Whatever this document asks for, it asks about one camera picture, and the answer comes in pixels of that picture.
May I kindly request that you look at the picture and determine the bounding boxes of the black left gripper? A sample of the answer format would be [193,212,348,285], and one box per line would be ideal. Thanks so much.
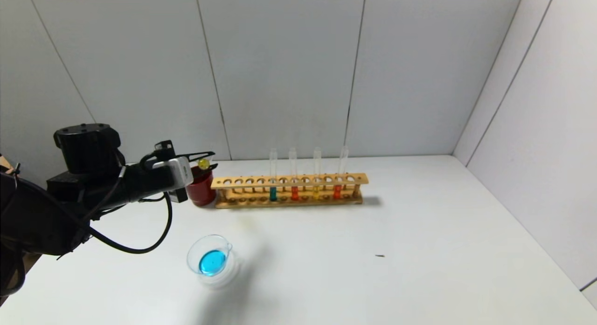
[121,140,219,203]

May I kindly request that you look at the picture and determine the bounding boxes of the red liquid test tube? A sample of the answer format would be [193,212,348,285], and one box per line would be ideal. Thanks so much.
[333,145,349,200]
[288,146,299,201]

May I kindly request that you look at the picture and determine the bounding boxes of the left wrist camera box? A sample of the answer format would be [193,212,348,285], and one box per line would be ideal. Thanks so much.
[153,157,194,192]

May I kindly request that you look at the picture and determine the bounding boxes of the thick black cable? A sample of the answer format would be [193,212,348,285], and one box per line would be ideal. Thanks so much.
[88,191,174,255]

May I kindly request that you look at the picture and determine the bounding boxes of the red cup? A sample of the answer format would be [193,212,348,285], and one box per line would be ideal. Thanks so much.
[186,166,217,207]

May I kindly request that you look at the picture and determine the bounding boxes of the clear glass beaker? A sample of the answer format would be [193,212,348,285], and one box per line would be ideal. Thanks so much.
[186,235,241,289]

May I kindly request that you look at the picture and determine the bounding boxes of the wooden test tube rack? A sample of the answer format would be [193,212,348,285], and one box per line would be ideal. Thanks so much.
[211,173,369,209]

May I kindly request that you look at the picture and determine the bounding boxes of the teal liquid test tube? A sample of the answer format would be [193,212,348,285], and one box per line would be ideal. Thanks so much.
[269,147,278,202]

